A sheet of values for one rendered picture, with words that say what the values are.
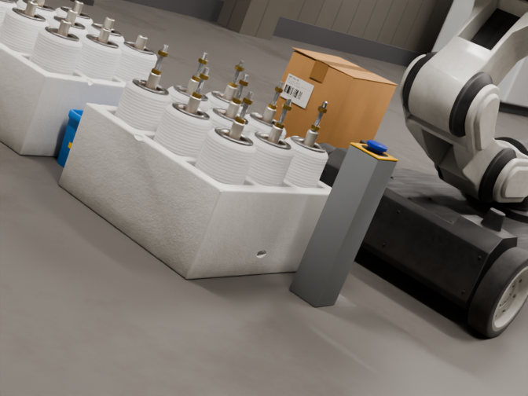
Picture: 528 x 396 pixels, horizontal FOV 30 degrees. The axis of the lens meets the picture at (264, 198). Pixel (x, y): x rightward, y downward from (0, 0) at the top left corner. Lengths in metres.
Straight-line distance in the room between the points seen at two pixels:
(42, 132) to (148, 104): 0.31
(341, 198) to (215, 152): 0.26
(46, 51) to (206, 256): 0.61
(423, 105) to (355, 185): 0.32
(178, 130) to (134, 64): 0.48
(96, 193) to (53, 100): 0.27
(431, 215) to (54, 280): 0.90
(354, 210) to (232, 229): 0.23
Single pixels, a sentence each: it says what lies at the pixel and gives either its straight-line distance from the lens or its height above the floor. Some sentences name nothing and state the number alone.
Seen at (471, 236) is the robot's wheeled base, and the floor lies 0.19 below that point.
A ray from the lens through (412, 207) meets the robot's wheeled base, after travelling 2.17.
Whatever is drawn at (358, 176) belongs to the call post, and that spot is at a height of 0.27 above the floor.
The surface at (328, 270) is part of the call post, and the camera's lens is 1.86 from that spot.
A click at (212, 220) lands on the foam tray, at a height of 0.12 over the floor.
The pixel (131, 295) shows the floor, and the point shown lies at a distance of 1.63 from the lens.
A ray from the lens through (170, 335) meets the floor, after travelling 1.54.
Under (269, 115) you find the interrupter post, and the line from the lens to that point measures 2.04.
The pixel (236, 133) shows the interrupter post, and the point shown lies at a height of 0.26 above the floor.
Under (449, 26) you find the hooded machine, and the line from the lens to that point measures 7.20.
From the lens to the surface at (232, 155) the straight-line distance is 1.76.
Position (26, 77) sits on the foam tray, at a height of 0.15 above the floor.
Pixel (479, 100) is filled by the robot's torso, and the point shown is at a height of 0.46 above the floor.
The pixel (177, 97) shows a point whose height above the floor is 0.24.
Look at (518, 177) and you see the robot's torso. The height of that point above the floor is 0.30.
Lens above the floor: 0.64
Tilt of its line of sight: 15 degrees down
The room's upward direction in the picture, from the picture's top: 22 degrees clockwise
